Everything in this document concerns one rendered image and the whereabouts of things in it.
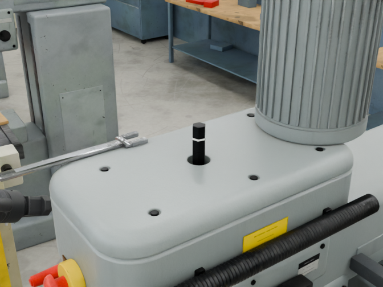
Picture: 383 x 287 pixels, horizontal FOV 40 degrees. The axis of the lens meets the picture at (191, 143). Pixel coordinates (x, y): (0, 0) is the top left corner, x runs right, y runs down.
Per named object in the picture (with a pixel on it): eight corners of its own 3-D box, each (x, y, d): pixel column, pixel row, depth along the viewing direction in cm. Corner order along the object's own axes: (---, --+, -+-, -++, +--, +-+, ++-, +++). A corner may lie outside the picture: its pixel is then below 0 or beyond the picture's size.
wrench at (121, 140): (3, 185, 76) (1, 180, 76) (-5, 174, 79) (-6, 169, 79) (147, 142, 89) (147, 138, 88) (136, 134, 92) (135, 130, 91)
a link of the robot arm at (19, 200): (22, 225, 150) (-15, 226, 140) (22, 191, 151) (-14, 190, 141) (53, 224, 143) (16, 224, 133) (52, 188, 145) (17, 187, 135)
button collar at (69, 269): (76, 310, 76) (71, 278, 73) (59, 286, 80) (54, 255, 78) (88, 304, 77) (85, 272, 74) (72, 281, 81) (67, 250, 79)
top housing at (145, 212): (122, 349, 70) (114, 253, 63) (47, 248, 89) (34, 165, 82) (354, 228, 94) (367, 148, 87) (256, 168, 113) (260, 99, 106)
